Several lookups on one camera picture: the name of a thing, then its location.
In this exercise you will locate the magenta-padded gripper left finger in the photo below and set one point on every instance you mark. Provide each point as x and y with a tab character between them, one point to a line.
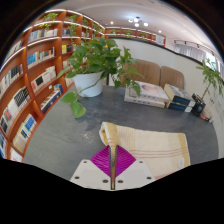
90	173

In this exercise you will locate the yellow striped towel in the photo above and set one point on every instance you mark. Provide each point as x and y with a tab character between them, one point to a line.
150	146

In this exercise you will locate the white thick book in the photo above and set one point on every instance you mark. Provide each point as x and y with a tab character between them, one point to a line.
140	101

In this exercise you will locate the white poster on shelf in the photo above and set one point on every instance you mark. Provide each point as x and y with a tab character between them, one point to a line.
160	40

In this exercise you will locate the tall plant in black pot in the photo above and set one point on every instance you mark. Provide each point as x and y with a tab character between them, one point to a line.
199	106

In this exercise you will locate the small stack of booklets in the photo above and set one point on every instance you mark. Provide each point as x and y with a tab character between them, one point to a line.
206	117

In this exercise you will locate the white curtain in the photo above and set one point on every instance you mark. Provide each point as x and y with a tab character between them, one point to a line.
186	50

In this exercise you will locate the leafy plant in white pot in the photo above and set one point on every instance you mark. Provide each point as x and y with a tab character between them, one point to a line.
87	85

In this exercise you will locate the black track light rail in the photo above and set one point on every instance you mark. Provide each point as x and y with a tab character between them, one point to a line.
190	42

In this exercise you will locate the orange bookshelf unit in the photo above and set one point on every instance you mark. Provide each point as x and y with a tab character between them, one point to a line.
23	100

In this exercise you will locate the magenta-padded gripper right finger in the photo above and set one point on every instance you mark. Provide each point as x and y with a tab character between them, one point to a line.
135	173

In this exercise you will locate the dark blue book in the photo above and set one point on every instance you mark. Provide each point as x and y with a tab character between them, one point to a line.
178	107

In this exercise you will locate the tan padded chair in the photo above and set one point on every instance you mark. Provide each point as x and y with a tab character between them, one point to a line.
172	77
146	71

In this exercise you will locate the round bulb chandelier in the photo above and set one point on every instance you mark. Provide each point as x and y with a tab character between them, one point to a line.
137	21

